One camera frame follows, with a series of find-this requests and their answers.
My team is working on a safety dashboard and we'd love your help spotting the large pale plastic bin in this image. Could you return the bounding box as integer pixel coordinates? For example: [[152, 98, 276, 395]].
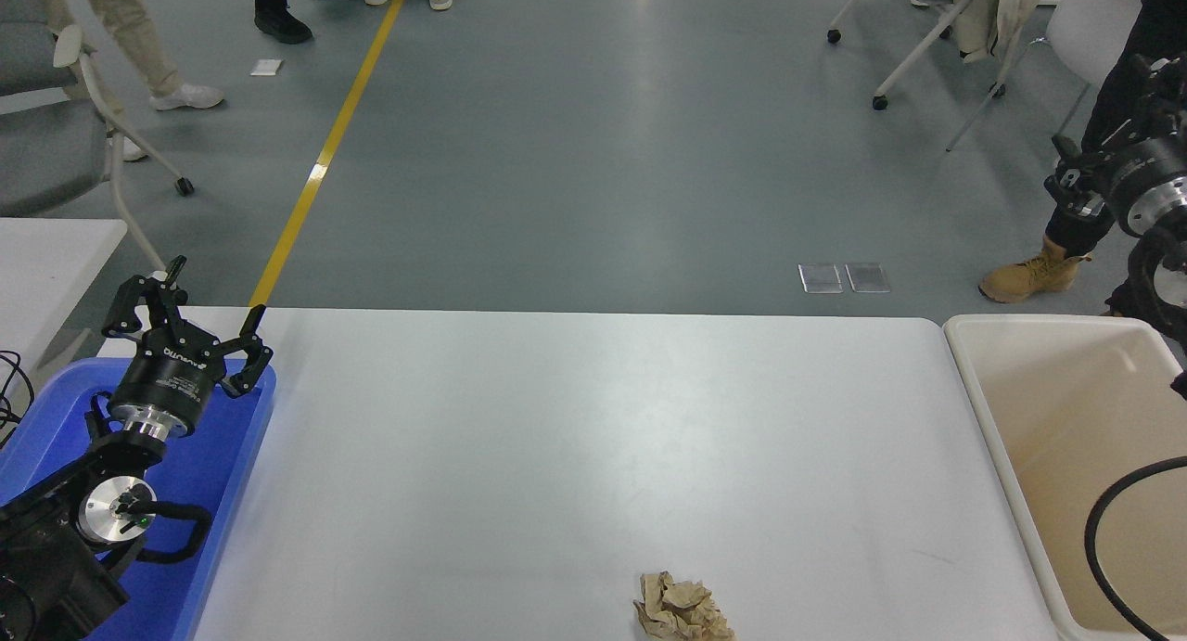
[[942, 314, 1187, 641]]

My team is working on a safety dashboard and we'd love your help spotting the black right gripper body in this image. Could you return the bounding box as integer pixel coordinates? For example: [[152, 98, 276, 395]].
[[1100, 138, 1187, 226]]

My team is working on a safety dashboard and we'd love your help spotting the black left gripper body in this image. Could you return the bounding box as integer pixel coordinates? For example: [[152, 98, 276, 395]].
[[108, 339, 228, 436]]

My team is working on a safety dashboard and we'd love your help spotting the beige coat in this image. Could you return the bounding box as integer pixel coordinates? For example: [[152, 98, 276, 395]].
[[946, 0, 1044, 64]]

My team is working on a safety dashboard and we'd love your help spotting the grey office chair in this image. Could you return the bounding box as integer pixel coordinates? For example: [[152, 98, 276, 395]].
[[0, 0, 197, 276]]

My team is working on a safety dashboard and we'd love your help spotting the white shell chair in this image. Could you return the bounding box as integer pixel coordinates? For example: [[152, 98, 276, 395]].
[[946, 0, 1160, 153]]

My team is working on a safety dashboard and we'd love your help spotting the white side table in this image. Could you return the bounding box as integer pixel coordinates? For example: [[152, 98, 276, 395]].
[[0, 217, 129, 373]]

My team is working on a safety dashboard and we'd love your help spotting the black cable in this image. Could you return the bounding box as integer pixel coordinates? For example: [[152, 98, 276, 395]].
[[0, 349, 36, 447]]

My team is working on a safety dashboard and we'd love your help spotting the blue plastic tray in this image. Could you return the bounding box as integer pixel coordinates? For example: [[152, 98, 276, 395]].
[[0, 358, 277, 641]]

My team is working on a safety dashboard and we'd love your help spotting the yellow floor tape line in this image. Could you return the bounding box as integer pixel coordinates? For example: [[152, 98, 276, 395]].
[[248, 0, 414, 310]]

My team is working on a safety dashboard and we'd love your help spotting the white wheeled chair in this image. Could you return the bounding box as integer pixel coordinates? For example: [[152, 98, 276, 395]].
[[826, 0, 1007, 111]]

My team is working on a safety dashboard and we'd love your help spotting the crumpled tan paper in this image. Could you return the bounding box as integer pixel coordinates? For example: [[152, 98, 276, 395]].
[[633, 571, 736, 641]]

